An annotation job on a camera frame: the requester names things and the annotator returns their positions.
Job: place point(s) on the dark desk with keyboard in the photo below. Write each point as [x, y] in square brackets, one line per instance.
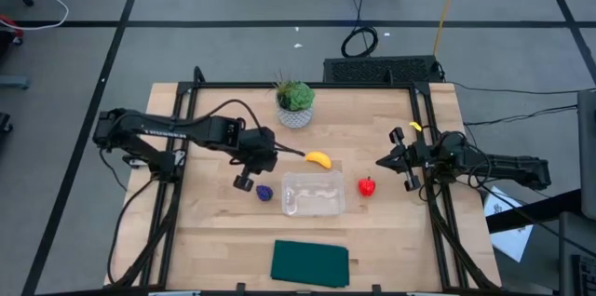
[577, 240]

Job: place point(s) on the black computer tower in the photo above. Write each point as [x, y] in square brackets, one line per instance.
[372, 70]

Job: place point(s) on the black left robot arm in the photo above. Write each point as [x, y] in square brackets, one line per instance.
[205, 130]

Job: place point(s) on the dark green cloth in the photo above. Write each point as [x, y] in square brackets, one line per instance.
[309, 263]

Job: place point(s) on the succulent in white patterned pot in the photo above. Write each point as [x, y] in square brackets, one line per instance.
[294, 100]

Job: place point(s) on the red toy bell pepper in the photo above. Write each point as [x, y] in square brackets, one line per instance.
[367, 187]

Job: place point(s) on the yellow tape tag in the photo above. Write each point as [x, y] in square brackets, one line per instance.
[415, 126]

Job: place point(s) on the white paper sheet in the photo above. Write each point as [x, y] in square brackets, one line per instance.
[510, 240]

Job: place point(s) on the grey cabinet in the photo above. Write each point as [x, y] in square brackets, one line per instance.
[587, 147]

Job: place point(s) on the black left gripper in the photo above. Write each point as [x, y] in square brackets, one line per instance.
[253, 147]

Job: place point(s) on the yellow toy banana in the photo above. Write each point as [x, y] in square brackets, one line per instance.
[320, 159]

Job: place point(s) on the red object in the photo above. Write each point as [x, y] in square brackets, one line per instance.
[9, 23]

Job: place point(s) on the black desk beam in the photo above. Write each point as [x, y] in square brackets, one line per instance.
[535, 212]

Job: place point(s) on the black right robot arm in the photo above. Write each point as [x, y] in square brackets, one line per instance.
[512, 168]

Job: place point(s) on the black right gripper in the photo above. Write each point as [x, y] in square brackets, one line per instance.
[419, 156]

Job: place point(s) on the black aluminium table frame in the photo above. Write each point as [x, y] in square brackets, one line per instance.
[326, 85]

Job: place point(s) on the clear plastic tupperware container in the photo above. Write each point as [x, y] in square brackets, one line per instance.
[312, 193]

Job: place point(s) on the black frame clip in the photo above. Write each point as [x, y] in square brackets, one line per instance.
[240, 288]
[376, 289]

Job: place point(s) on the silver aluminium bracket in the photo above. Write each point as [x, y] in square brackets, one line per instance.
[135, 162]

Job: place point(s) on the purple toy grapes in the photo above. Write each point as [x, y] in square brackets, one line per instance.
[264, 193]

